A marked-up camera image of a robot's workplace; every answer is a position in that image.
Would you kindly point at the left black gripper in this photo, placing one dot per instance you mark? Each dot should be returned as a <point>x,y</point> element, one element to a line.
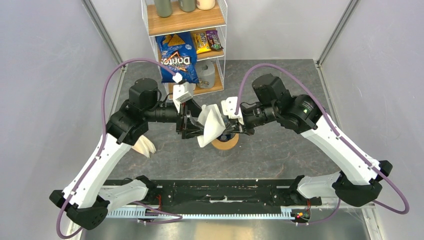
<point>189,109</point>

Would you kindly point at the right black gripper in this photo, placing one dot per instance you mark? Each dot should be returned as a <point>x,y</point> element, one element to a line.
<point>245,129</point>

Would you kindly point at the single white coffee filter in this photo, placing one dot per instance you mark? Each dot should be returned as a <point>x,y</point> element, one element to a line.
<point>211,119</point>

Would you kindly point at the round wooden dripper stand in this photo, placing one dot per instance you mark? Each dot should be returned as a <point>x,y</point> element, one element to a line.
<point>227,144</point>

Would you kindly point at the clear glass cup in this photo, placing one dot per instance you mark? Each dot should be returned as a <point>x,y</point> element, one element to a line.
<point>223,153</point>

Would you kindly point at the coffee filter paper pack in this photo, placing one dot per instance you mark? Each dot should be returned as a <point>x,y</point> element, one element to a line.
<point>144,146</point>

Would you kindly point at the white wire shelf rack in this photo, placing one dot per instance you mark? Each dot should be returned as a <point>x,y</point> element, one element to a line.
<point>196,21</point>

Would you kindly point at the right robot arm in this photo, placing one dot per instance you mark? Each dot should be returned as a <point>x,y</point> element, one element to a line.
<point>358,181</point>

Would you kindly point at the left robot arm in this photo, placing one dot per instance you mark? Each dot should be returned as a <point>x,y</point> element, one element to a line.
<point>83,200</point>

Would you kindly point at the blue Doritos chip bag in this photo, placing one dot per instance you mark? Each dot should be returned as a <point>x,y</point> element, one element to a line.
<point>177,51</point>

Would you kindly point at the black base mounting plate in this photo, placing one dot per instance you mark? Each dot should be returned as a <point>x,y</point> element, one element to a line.
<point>226,196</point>

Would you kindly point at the yellow candy bag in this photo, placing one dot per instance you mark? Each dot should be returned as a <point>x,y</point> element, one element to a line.
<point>201,42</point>

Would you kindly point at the dark candy bag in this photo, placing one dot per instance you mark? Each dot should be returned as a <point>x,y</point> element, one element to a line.
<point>213,40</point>

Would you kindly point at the cream lotion bottle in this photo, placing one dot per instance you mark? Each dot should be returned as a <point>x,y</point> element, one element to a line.
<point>205,4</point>

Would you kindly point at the green pump bottle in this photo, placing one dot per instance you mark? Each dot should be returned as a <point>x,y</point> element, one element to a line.
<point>164,8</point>

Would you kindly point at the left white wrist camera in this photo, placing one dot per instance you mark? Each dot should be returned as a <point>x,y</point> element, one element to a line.
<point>182,91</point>

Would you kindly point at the grey slotted cable duct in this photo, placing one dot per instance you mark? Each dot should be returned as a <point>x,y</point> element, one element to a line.
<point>139,212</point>

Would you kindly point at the left aluminium frame post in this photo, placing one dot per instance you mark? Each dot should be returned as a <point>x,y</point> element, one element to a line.
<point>101,28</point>

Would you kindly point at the aluminium frame post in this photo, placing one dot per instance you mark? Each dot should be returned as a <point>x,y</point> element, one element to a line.
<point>352,5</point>
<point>101,28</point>

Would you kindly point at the right aluminium frame post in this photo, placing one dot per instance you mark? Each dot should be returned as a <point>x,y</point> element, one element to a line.
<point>352,5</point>

